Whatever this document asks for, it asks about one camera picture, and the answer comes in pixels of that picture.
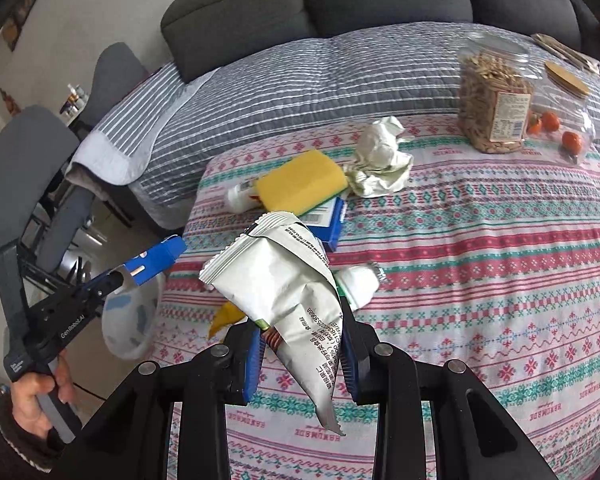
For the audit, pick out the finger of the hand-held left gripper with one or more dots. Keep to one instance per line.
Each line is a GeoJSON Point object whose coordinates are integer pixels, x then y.
{"type": "Point", "coordinates": [105, 280]}
{"type": "Point", "coordinates": [92, 301]}

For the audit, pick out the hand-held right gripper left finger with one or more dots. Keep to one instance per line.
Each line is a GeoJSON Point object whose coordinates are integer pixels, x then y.
{"type": "Point", "coordinates": [252, 360]}

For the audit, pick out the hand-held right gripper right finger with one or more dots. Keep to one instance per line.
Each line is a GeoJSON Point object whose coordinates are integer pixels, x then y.
{"type": "Point", "coordinates": [352, 365]}

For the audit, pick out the white plastic bin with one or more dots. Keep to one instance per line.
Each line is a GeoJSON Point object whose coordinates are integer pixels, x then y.
{"type": "Point", "coordinates": [125, 332]}

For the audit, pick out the yellow wrapper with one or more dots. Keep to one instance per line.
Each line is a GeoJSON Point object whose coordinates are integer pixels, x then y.
{"type": "Point", "coordinates": [225, 317]}

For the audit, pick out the white snack packet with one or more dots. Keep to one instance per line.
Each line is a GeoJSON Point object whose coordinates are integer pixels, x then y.
{"type": "Point", "coordinates": [280, 290]}

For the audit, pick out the white bottle with green print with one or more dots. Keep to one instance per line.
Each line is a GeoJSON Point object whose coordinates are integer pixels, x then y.
{"type": "Point", "coordinates": [357, 280]}

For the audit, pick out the blue cardboard box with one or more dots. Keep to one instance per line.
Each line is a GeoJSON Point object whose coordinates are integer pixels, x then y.
{"type": "Point", "coordinates": [332, 230]}

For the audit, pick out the small white bottle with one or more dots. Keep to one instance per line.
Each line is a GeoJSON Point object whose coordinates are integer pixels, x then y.
{"type": "Point", "coordinates": [240, 196]}

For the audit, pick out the yellow sponge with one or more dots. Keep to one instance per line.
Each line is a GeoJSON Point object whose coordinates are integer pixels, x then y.
{"type": "Point", "coordinates": [300, 180]}

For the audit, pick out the white paper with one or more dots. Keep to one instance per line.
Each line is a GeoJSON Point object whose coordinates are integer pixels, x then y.
{"type": "Point", "coordinates": [380, 160]}

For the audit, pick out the person's left forearm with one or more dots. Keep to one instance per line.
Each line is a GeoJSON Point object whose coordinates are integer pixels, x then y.
{"type": "Point", "coordinates": [15, 442]}

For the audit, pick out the person's left hand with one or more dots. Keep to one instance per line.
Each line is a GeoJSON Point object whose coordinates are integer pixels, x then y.
{"type": "Point", "coordinates": [30, 400]}

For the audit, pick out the chair with grey cover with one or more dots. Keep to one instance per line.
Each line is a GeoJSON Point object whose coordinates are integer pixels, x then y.
{"type": "Point", "coordinates": [20, 160]}

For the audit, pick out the patterned tablecloth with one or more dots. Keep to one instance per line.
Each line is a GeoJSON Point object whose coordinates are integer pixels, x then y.
{"type": "Point", "coordinates": [480, 260]}

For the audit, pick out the cluster of small bottles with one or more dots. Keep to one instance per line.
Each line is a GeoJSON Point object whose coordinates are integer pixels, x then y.
{"type": "Point", "coordinates": [73, 99]}

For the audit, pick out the grey striped sofa cover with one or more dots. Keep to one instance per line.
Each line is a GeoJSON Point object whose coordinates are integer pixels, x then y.
{"type": "Point", "coordinates": [305, 90]}

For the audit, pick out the small wicker box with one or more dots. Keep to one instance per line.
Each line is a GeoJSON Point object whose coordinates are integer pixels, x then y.
{"type": "Point", "coordinates": [485, 105]}

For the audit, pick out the small red tomato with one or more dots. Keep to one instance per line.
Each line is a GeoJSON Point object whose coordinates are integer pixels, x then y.
{"type": "Point", "coordinates": [533, 123]}
{"type": "Point", "coordinates": [572, 141]}
{"type": "Point", "coordinates": [550, 121]}

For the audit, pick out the clear container with tomatoes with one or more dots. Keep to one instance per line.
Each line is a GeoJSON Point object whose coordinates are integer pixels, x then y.
{"type": "Point", "coordinates": [577, 110]}

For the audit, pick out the round wooden lid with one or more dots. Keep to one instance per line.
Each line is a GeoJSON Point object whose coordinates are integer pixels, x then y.
{"type": "Point", "coordinates": [567, 79]}

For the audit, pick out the beige paper packet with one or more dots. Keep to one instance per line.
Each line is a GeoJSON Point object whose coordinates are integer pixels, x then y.
{"type": "Point", "coordinates": [560, 47]}

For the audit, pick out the wall picture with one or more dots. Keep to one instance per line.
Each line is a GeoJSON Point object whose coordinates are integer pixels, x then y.
{"type": "Point", "coordinates": [16, 27]}

